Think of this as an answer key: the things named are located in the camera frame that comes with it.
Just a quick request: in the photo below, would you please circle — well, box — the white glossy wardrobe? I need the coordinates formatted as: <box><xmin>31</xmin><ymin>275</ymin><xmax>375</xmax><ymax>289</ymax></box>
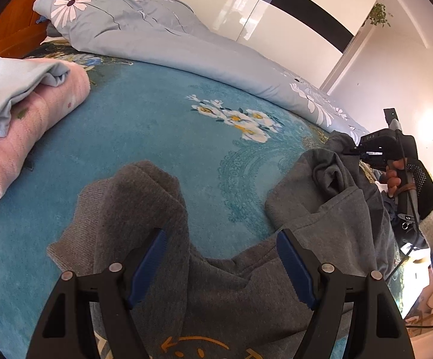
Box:
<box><xmin>140</xmin><ymin>0</ymin><xmax>383</xmax><ymax>92</ymax></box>

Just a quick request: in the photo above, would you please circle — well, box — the blue floral bed blanket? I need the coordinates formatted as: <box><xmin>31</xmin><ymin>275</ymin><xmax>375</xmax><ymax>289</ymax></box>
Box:
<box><xmin>0</xmin><ymin>39</ymin><xmax>408</xmax><ymax>359</ymax></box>

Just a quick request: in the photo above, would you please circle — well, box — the person's right hand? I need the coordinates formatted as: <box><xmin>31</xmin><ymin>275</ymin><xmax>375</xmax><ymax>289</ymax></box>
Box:
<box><xmin>379</xmin><ymin>158</ymin><xmax>433</xmax><ymax>222</ymax></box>

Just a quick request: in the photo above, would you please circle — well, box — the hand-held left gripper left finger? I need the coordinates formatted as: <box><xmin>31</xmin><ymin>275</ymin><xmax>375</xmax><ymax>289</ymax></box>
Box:
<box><xmin>26</xmin><ymin>228</ymin><xmax>168</xmax><ymax>359</ymax></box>

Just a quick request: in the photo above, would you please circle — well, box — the folded pink towel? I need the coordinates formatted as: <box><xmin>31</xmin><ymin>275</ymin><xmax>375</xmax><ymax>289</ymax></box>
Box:
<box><xmin>0</xmin><ymin>58</ymin><xmax>91</xmax><ymax>208</ymax></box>

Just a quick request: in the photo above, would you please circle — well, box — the hanging green plant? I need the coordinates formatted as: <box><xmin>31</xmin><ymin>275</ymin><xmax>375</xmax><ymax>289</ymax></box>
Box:
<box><xmin>362</xmin><ymin>3</ymin><xmax>394</xmax><ymax>28</ymax></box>

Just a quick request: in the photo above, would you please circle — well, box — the grey sweatshirt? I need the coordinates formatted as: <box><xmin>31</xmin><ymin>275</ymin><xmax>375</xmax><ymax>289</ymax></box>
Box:
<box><xmin>48</xmin><ymin>130</ymin><xmax>404</xmax><ymax>359</ymax></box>

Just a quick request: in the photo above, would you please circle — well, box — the wooden headboard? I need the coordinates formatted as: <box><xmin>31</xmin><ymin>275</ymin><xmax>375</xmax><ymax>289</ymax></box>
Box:
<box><xmin>0</xmin><ymin>0</ymin><xmax>148</xmax><ymax>64</ymax></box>

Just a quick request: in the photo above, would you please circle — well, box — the grey-blue floral duvet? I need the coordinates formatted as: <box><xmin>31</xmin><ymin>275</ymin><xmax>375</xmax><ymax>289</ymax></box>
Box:
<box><xmin>33</xmin><ymin>0</ymin><xmax>370</xmax><ymax>143</ymax></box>

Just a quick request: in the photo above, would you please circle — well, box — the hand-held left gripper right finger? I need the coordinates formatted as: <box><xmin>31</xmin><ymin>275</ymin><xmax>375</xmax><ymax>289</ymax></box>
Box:
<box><xmin>276</xmin><ymin>228</ymin><xmax>416</xmax><ymax>359</ymax></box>

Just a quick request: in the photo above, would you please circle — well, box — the folded light blue cloth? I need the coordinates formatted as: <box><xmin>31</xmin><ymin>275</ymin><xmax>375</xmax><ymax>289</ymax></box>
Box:
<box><xmin>0</xmin><ymin>56</ymin><xmax>71</xmax><ymax>141</ymax></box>

